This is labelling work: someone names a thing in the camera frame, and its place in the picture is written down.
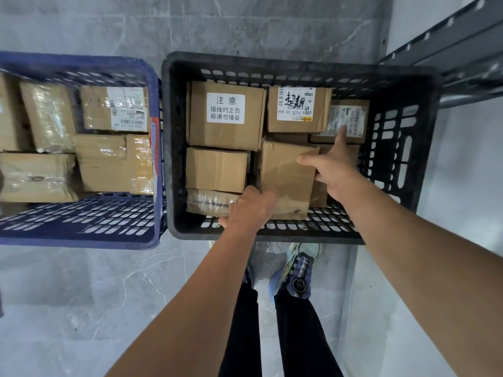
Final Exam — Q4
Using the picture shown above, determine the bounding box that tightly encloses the person's right leg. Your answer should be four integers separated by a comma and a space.
273, 287, 345, 377

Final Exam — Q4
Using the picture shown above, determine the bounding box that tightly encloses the person's right forearm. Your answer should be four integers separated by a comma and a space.
345, 186, 503, 377

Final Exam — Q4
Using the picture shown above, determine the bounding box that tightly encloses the person's right shoe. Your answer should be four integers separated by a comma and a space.
268, 242, 322, 300

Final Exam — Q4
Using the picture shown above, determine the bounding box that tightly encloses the brown box peeling white label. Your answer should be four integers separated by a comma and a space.
0, 72, 35, 152

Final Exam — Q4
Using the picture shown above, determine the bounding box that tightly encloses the brown box bold script label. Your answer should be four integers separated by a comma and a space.
267, 85, 334, 135

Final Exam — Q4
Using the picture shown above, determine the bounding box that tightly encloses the person's leg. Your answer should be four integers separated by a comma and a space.
273, 287, 345, 377
217, 270, 263, 377

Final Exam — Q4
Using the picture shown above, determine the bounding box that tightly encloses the black plastic crate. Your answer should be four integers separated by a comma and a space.
160, 51, 444, 246

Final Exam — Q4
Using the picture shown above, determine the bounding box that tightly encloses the large plain brown box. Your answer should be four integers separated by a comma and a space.
267, 132, 310, 146

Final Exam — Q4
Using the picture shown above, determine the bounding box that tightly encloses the brown box square white label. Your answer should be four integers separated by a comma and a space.
185, 80, 268, 152

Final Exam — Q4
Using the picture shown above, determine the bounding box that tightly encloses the medium plain brown seamed box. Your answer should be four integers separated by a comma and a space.
72, 134, 129, 193

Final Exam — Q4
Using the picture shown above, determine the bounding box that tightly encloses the person's left leg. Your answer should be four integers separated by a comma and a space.
217, 270, 263, 377

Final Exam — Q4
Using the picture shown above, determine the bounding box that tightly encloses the brown box round hole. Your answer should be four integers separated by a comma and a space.
0, 152, 80, 204

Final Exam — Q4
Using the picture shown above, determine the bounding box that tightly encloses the tall brown box glossy tape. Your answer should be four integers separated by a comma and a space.
19, 82, 78, 154

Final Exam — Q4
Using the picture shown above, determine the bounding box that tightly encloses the brown box barcode label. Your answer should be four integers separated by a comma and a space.
310, 98, 370, 145

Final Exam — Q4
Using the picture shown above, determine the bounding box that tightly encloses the thin brown box wide label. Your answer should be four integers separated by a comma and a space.
80, 85, 150, 134

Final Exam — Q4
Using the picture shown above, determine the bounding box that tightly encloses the person's left forearm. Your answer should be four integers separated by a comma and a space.
105, 225, 263, 377

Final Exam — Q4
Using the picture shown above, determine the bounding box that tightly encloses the person's right hand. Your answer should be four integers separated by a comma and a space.
295, 125, 373, 209

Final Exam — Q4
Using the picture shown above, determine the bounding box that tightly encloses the blue plastic crate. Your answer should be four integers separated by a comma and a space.
0, 51, 169, 251

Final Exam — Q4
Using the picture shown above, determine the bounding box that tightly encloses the small brown box amber tape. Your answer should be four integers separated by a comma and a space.
125, 134, 155, 195

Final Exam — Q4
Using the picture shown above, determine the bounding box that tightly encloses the person's left hand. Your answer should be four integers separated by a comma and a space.
218, 185, 281, 241

